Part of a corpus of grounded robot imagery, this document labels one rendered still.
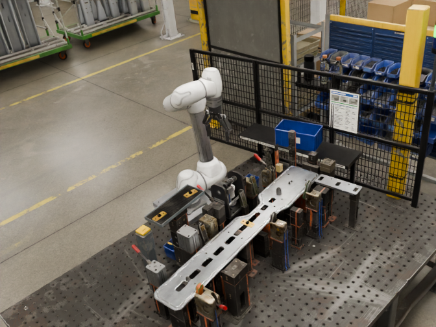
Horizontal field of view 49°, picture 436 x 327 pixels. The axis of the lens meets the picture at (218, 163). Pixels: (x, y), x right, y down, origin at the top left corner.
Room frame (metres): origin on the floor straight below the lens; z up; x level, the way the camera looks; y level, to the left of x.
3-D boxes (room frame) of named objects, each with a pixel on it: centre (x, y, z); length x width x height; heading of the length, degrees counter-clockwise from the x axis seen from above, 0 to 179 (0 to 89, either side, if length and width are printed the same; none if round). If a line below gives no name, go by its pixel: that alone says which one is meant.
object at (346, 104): (2.85, -0.89, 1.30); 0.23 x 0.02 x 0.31; 48
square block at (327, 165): (2.62, -0.72, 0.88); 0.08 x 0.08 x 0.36; 48
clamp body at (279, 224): (2.09, -0.30, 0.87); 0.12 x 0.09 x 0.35; 48
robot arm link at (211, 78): (2.40, -0.01, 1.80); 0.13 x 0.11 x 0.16; 123
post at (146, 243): (2.02, 0.45, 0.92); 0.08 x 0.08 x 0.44; 48
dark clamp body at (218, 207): (2.27, 0.04, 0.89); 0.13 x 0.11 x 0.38; 48
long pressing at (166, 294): (2.14, -0.12, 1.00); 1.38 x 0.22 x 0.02; 138
